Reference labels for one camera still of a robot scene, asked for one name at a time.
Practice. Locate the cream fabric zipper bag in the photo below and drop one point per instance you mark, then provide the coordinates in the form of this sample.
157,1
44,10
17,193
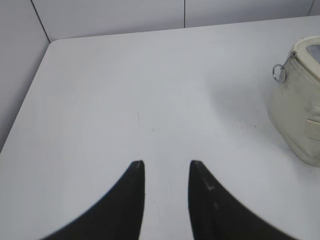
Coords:
294,106

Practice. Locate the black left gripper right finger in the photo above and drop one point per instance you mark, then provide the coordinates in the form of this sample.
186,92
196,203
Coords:
216,215

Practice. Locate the metal ring zipper pull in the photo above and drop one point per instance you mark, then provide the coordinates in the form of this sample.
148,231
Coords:
279,72

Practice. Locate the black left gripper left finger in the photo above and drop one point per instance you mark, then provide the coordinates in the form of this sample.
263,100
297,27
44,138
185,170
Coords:
117,215

